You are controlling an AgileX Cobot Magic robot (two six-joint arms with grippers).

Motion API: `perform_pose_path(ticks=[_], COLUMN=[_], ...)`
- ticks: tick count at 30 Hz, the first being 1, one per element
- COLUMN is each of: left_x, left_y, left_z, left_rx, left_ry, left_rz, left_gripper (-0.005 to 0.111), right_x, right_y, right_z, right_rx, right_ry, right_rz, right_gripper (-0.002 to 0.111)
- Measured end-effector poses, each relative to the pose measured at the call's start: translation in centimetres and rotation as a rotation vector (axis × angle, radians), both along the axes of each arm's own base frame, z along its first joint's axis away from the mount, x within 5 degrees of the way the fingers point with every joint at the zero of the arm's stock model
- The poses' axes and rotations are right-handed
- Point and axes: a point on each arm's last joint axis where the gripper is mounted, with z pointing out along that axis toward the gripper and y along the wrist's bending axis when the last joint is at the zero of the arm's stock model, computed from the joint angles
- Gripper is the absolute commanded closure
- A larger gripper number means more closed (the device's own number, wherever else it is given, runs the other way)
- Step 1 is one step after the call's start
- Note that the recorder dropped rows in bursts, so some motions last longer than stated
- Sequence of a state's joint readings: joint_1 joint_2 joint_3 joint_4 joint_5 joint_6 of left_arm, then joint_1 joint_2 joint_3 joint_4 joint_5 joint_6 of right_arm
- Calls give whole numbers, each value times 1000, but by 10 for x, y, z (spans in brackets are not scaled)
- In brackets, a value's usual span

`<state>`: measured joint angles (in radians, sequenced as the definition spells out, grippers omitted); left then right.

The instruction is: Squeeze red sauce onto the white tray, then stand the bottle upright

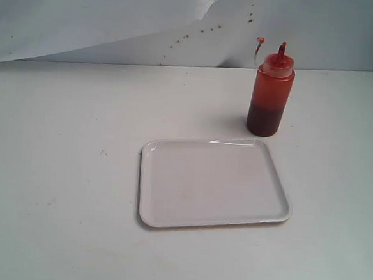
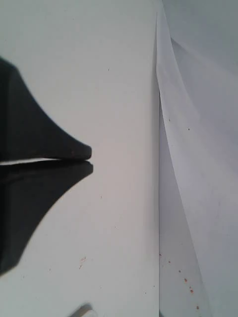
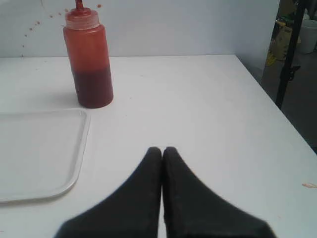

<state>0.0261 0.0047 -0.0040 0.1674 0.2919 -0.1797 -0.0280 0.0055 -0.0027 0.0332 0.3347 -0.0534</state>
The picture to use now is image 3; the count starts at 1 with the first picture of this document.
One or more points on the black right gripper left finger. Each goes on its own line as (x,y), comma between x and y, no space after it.
(132,211)

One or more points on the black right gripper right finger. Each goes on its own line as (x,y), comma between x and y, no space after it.
(192,210)

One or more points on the red ketchup squeeze bottle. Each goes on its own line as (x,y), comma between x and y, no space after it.
(86,45)

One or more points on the white rectangular plastic tray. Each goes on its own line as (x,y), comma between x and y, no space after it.
(41,153)

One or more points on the yellow bag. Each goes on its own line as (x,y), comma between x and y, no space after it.
(280,40)

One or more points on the white bucket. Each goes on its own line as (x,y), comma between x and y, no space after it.
(308,36)

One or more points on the black tripod pole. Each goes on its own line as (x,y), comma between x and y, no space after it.
(288,71)

